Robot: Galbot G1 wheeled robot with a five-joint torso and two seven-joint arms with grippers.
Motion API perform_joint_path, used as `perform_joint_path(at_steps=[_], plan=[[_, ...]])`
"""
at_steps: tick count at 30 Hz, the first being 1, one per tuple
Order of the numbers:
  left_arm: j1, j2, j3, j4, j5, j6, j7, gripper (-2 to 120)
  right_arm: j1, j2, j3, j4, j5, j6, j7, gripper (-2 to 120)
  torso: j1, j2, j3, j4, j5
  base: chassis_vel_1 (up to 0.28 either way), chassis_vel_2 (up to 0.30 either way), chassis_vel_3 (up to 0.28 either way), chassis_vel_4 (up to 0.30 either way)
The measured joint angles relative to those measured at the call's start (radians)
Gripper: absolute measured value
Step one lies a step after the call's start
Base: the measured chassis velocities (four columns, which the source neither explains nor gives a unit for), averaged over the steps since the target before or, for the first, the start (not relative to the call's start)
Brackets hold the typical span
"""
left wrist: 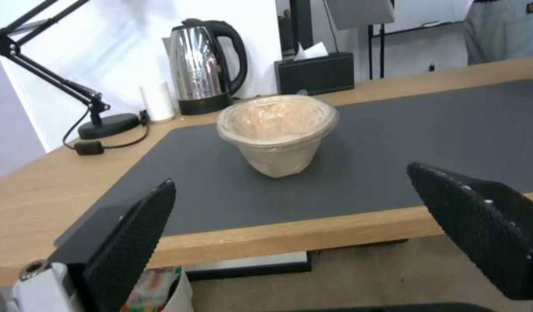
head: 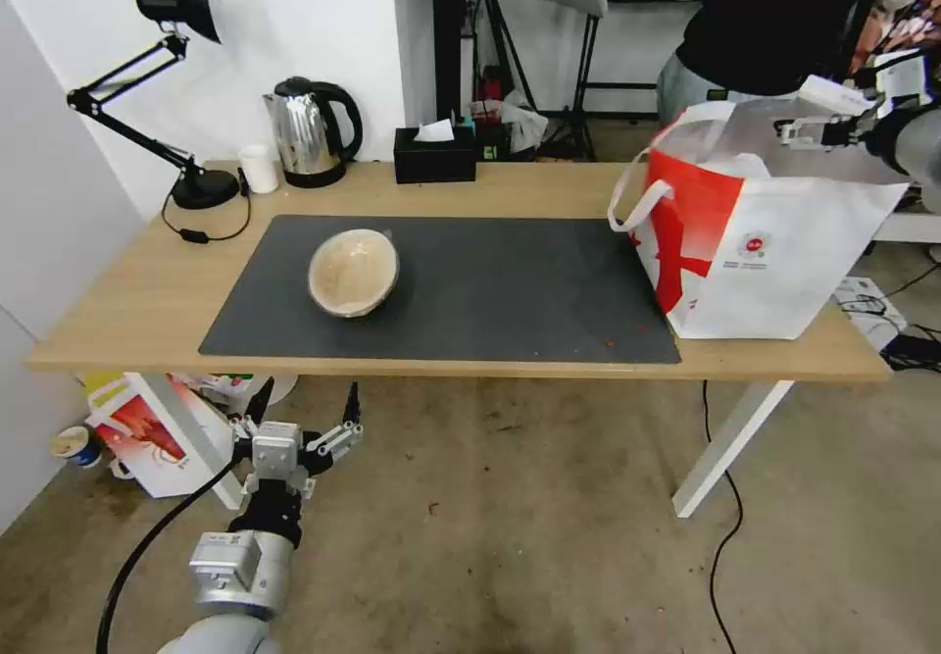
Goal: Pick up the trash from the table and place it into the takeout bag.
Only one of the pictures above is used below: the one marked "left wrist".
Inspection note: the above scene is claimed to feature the white cylindrical cup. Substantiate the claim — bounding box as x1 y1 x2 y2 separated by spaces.
139 80 176 123

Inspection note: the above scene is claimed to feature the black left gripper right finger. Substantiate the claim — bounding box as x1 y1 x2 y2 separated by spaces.
406 162 533 301

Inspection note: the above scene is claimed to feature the beige takeout bowl with lid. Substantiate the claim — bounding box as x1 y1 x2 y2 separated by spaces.
216 94 339 179

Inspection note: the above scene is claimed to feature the white colourful takeout bag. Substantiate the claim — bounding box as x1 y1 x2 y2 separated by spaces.
118 265 212 312

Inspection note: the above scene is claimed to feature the black metal stand frame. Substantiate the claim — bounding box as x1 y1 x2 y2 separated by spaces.
367 21 465 81

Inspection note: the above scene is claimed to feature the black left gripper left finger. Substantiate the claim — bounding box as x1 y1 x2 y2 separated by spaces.
11 178 177 312

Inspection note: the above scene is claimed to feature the person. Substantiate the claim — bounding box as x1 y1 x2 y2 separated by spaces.
463 0 533 65

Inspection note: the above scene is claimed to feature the dark grey desk mat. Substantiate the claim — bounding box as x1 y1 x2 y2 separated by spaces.
54 79 533 248

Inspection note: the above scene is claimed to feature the black tissue box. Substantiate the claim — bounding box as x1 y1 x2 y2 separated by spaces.
273 41 356 96

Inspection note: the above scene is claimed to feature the black lamp cable with switch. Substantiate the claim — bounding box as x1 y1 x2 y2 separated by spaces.
61 110 149 157

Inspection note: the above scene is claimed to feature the black desk lamp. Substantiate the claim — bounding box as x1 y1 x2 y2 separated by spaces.
0 0 143 140

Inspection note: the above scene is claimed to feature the stainless steel electric kettle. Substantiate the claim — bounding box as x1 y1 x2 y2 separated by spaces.
167 19 249 116

